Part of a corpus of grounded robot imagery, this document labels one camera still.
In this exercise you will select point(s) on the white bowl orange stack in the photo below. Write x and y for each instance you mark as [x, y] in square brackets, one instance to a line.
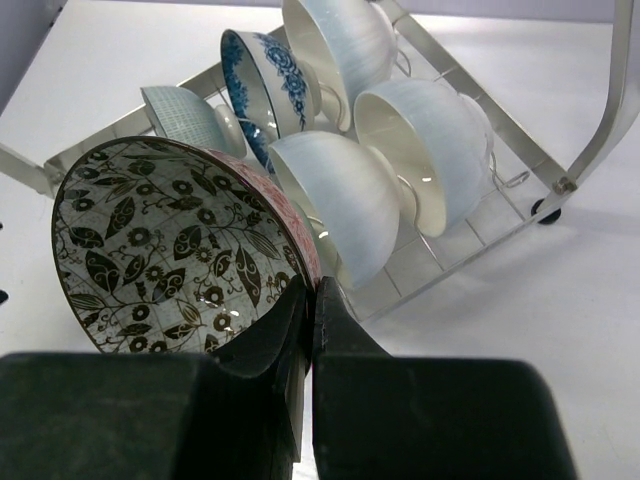
[352, 189]

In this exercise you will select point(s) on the pale green bowl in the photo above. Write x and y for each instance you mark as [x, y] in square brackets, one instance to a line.
[179, 114]

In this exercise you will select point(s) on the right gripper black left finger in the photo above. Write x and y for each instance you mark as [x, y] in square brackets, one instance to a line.
[232, 413]

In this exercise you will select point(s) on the white bowl front stack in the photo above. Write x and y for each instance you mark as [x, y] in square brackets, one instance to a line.
[438, 140]

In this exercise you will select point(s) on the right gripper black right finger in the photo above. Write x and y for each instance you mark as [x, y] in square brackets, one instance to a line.
[380, 416]

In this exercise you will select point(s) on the mint bowl gold rim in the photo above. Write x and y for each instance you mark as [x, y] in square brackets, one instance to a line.
[327, 252]

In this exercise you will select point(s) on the white bowl dark band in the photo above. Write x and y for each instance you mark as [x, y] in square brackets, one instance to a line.
[351, 46]

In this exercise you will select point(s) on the blue floral bowl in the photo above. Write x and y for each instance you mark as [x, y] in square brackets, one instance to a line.
[273, 94]

